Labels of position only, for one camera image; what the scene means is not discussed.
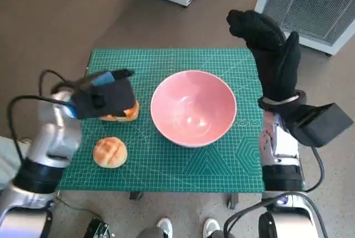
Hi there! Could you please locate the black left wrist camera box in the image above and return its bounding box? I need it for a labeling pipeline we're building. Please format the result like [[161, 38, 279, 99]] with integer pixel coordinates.
[[71, 78, 137, 120]]

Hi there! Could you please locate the square orange toy bread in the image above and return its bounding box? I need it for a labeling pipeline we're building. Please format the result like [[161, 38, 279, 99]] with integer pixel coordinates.
[[99, 99, 140, 123]]

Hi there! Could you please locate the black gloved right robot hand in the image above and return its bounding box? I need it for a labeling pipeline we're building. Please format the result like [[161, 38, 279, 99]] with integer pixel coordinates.
[[226, 9, 302, 102]]

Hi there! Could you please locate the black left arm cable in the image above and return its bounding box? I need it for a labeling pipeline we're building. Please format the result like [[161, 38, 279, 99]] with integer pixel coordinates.
[[7, 69, 77, 166]]

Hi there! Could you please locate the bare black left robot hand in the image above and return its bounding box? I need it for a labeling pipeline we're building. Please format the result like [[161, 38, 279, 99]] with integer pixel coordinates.
[[93, 68, 136, 88]]

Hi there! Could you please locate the pink bowl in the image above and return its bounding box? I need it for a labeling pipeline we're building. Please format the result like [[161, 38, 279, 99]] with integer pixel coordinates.
[[150, 70, 237, 149]]

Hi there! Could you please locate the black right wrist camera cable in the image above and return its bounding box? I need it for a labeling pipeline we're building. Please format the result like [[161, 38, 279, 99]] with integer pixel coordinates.
[[305, 146, 325, 193]]

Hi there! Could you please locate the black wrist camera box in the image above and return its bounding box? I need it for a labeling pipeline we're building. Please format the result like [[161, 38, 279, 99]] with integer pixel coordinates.
[[282, 102, 354, 148], [71, 78, 137, 120]]

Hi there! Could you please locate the black robot waist module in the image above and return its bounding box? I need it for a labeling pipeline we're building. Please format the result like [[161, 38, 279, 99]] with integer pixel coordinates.
[[87, 217, 113, 238]]

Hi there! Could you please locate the person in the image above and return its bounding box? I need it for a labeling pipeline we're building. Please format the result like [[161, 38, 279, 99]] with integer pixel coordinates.
[[138, 217, 231, 238], [0, 135, 33, 191]]

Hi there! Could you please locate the large white mesh cabinet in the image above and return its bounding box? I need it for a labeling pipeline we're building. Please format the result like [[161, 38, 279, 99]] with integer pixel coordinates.
[[253, 0, 355, 55]]

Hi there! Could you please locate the round toy bread bun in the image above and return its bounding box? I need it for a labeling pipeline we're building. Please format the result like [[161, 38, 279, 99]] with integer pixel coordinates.
[[93, 136, 129, 169]]

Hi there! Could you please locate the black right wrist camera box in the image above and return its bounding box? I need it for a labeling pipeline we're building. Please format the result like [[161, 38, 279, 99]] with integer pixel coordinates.
[[282, 102, 354, 148]]

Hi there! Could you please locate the green cutting mat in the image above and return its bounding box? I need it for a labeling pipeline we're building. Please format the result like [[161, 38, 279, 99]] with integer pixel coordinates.
[[57, 48, 266, 193]]

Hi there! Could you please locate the black right arm loop cable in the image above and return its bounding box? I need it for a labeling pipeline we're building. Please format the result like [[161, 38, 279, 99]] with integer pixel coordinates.
[[223, 198, 268, 238]]

